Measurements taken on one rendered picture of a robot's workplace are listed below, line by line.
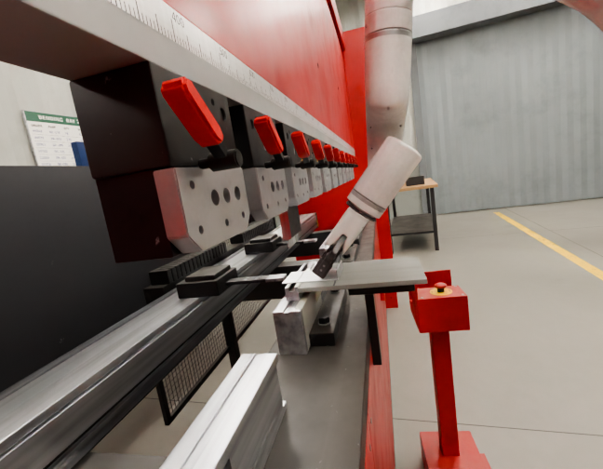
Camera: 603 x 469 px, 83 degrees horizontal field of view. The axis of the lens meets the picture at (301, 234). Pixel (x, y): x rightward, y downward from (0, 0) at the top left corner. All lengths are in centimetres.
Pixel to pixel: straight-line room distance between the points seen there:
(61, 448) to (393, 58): 80
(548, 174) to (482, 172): 119
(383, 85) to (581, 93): 800
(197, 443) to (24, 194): 65
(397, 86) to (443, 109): 742
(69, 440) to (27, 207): 49
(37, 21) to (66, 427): 50
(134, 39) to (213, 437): 38
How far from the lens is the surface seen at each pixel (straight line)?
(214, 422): 46
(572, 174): 860
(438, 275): 141
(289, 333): 72
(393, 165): 71
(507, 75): 838
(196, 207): 33
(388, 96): 72
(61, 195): 96
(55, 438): 61
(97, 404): 65
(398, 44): 74
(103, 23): 31
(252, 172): 49
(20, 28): 29
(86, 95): 37
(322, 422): 57
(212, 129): 31
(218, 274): 86
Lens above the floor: 123
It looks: 9 degrees down
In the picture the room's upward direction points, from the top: 9 degrees counter-clockwise
